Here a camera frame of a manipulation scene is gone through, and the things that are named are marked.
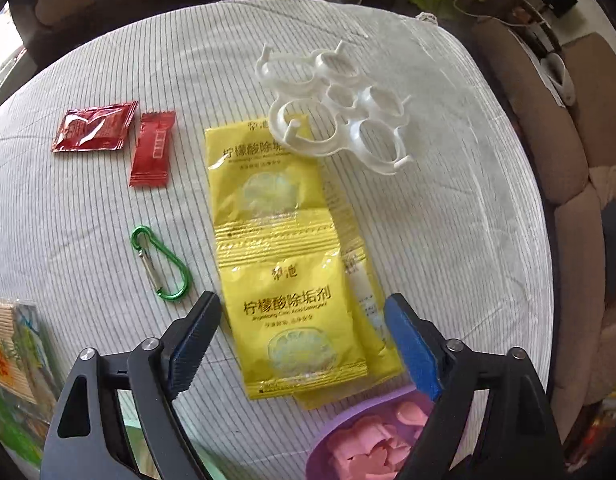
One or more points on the foil snack packet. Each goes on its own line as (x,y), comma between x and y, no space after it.
(12,375)

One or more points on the clear cutlery packet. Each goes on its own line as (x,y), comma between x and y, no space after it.
(360,280)

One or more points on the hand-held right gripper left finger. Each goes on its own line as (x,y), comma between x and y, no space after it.
(192,355)

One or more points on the yellow packet strip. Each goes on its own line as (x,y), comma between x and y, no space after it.
(283,310)

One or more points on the beige cushion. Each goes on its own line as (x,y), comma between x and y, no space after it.
(610,180)

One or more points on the glossy red ketchup packet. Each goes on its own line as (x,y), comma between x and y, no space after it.
(95,127)

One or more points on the white curved device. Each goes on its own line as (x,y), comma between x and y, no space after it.
(558,77)

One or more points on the green carabiner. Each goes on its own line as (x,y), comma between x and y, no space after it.
(186,280)

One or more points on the small red sachet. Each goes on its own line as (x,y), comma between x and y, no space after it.
(150,152)

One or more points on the brown sofa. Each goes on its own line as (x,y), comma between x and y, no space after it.
(563,160)

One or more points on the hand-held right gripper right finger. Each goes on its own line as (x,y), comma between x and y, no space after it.
(413,345)

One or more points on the purple plastic dish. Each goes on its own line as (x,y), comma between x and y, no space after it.
(320,440)

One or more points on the pile of pink flower pieces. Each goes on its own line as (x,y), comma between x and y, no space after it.
(373,440)

